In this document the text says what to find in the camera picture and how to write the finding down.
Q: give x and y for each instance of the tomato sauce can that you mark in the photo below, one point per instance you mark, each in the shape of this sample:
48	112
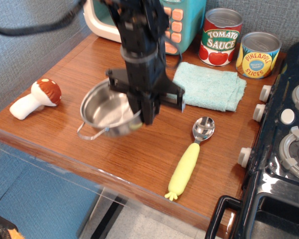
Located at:
221	31

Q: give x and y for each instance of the stainless steel pot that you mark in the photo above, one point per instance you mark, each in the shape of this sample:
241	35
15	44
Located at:
108	112

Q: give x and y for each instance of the black toy stove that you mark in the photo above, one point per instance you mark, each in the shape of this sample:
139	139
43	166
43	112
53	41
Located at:
269	207

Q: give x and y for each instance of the plush mushroom toy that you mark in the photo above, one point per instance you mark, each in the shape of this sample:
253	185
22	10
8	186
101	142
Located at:
43	92

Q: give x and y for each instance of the light blue cloth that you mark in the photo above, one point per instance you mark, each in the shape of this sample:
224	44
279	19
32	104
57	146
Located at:
210	88

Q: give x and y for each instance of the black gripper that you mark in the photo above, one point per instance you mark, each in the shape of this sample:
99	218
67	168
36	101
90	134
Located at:
146	84

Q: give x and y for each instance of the yellow handled spoon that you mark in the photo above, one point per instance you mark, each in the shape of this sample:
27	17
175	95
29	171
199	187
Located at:
202	130

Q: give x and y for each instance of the orange object at corner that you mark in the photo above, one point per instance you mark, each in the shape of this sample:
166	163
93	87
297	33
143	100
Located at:
8	230

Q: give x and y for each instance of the toy microwave oven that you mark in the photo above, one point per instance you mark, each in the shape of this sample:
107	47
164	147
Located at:
185	21

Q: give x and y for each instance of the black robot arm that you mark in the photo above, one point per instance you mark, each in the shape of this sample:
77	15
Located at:
142	25

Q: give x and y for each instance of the pineapple slices can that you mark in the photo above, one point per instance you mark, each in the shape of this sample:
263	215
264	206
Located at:
257	55

